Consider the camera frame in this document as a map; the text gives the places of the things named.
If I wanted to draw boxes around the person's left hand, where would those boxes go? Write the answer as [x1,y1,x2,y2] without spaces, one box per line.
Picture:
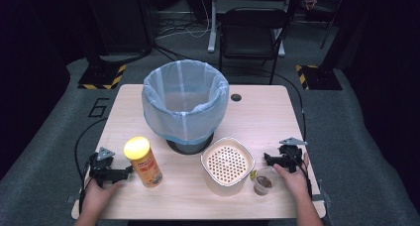
[80,178,123,214]

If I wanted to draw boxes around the clear plastic cup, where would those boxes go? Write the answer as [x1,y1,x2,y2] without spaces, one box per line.
[253,166,279,197]

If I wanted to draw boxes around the person's right hand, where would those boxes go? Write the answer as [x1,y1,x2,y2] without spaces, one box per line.
[272,152,311,199]

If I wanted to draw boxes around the black folding chair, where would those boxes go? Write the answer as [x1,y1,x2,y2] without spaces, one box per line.
[218,6,289,85]

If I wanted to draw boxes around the white floor cable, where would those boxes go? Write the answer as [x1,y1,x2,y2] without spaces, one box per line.
[155,0,213,41]

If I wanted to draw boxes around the yellow canister with yellow lid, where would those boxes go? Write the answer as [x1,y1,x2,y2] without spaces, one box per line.
[123,135,163,189]

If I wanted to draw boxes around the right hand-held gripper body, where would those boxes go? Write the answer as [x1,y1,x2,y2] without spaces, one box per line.
[276,137,308,174]

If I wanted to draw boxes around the beige strainer bowl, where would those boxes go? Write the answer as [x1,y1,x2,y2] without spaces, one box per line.
[199,136,257,197]

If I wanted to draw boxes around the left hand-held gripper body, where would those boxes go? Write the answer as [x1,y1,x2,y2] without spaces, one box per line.
[87,147,118,188]

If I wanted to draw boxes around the hazard-striped stand base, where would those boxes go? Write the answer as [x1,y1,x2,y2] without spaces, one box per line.
[77,63,128,91]
[295,63,344,91]

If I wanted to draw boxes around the black tripod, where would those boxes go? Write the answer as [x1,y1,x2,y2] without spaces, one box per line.
[318,6,340,51]

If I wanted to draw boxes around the grey table bracket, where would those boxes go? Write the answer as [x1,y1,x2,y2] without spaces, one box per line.
[311,178,332,209]

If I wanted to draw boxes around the black cable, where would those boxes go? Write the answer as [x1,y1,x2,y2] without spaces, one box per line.
[73,116,109,217]
[272,70,314,200]

